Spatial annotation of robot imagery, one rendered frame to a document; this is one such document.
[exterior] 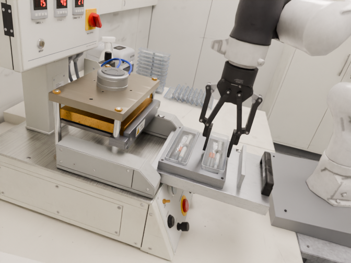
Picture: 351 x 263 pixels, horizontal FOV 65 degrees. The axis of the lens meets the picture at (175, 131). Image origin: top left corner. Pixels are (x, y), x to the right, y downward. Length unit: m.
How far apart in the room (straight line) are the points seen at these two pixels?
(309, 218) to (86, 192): 0.69
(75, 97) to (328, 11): 0.53
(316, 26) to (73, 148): 0.55
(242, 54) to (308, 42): 0.12
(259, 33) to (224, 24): 2.48
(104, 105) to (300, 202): 0.73
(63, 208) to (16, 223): 0.13
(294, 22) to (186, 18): 2.54
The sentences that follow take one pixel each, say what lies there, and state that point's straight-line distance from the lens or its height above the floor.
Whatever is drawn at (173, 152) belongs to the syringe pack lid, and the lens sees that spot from 0.69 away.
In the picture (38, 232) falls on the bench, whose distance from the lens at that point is 0.83.
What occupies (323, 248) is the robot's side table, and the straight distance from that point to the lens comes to 1.02.
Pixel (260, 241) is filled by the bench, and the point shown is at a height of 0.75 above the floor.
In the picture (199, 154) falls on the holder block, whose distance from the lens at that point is 0.72.
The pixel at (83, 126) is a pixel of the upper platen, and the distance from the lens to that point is 0.70.
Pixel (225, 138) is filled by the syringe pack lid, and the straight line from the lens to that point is 0.79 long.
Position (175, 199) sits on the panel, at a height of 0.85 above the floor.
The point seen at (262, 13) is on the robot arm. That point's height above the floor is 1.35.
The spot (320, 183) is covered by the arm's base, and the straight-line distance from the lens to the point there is 1.11.
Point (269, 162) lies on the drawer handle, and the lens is 0.76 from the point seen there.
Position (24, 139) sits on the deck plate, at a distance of 0.85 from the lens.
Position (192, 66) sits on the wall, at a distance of 3.17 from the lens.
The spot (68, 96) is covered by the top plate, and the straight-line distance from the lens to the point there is 0.66.
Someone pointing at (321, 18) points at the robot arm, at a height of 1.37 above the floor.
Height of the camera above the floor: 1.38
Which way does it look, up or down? 29 degrees down
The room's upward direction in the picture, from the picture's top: 12 degrees clockwise
